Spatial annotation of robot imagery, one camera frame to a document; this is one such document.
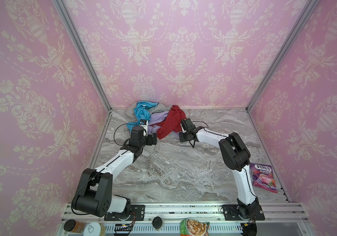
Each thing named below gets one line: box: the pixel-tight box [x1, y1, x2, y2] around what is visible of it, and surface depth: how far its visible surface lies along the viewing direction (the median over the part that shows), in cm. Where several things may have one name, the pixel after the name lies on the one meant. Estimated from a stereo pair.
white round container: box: [83, 221, 102, 236], surface depth 67 cm
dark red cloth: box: [149, 105, 187, 140], surface depth 105 cm
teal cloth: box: [126, 101, 159, 132], surface depth 108 cm
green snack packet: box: [180, 218, 210, 236], surface depth 70 cm
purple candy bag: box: [249, 162, 278, 194], surface depth 85 cm
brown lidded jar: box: [63, 218, 86, 234], surface depth 65 cm
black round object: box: [240, 222, 258, 236], surface depth 73 cm
